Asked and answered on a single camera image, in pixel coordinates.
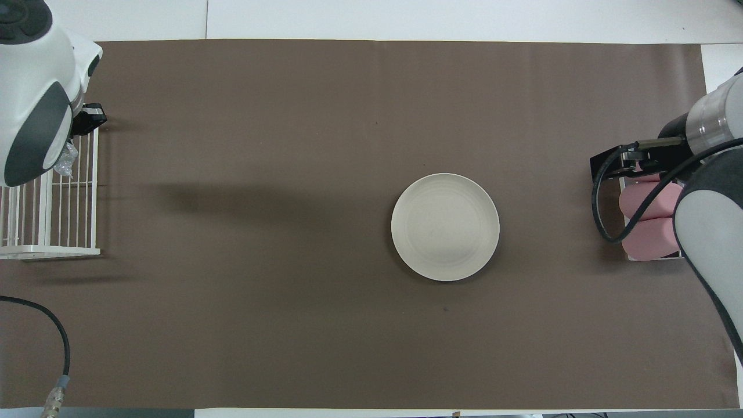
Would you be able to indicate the brown table mat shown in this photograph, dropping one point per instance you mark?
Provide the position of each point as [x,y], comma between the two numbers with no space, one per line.
[290,145]

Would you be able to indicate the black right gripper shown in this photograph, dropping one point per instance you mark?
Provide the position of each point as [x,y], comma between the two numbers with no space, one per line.
[673,142]

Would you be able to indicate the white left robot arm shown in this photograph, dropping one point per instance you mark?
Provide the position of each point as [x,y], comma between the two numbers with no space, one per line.
[35,69]

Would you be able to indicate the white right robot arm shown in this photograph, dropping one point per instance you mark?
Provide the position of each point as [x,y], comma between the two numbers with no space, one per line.
[711,232]

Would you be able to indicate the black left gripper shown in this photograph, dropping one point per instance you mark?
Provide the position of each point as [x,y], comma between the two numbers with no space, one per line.
[80,126]

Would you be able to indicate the cream round plate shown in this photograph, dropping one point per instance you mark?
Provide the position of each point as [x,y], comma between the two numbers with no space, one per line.
[445,227]

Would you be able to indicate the cup rack with wooden bar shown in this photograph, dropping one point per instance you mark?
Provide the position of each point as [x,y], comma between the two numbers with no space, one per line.
[656,259]

